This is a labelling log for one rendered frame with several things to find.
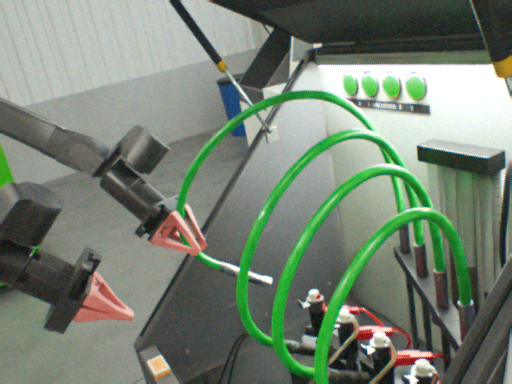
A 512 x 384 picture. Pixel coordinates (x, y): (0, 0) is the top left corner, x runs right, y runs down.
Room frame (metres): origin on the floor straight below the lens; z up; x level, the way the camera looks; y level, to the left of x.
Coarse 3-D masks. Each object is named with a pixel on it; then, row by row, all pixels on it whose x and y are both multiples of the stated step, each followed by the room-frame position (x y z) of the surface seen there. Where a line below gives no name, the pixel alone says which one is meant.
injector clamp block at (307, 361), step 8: (336, 336) 0.79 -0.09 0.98; (336, 344) 0.77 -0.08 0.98; (296, 360) 0.74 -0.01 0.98; (304, 360) 0.74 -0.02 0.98; (312, 360) 0.74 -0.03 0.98; (336, 360) 0.73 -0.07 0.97; (344, 360) 0.72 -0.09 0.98; (328, 368) 0.71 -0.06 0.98; (336, 368) 0.74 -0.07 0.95; (344, 368) 0.71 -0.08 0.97; (360, 368) 0.69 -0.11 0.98; (296, 376) 0.74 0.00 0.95
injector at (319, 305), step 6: (318, 300) 0.73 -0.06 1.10; (312, 306) 0.73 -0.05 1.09; (318, 306) 0.73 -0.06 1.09; (324, 306) 0.73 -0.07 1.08; (312, 312) 0.73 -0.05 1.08; (318, 312) 0.73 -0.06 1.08; (312, 318) 0.73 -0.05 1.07; (318, 318) 0.73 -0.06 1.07; (312, 324) 0.73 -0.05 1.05; (318, 324) 0.73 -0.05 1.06; (306, 330) 0.72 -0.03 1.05; (312, 330) 0.73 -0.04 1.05; (318, 330) 0.73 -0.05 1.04; (312, 336) 0.73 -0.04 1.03; (330, 366) 0.73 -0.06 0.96
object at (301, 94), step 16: (288, 96) 0.81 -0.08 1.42; (304, 96) 0.81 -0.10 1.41; (320, 96) 0.81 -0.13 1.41; (336, 96) 0.82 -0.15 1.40; (256, 112) 0.81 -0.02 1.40; (352, 112) 0.82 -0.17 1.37; (224, 128) 0.81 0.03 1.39; (368, 128) 0.82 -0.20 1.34; (208, 144) 0.81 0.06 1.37; (192, 176) 0.80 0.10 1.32; (400, 192) 0.82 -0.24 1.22; (176, 208) 0.81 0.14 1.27; (400, 208) 0.82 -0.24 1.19; (208, 256) 0.81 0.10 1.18
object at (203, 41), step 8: (176, 0) 1.03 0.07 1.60; (176, 8) 1.03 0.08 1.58; (184, 8) 1.03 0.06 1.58; (184, 16) 1.03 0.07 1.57; (192, 24) 1.03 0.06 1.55; (192, 32) 1.04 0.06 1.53; (200, 32) 1.04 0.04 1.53; (200, 40) 1.04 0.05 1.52; (208, 40) 1.04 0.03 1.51; (208, 48) 1.04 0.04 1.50; (216, 56) 1.04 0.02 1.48; (216, 64) 1.05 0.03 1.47; (224, 64) 1.05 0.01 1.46; (224, 72) 1.05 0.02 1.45; (232, 80) 1.06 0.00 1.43; (240, 88) 1.06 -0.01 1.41; (248, 104) 1.07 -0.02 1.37; (264, 128) 1.08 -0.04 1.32; (272, 128) 1.08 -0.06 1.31; (272, 136) 1.08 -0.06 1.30
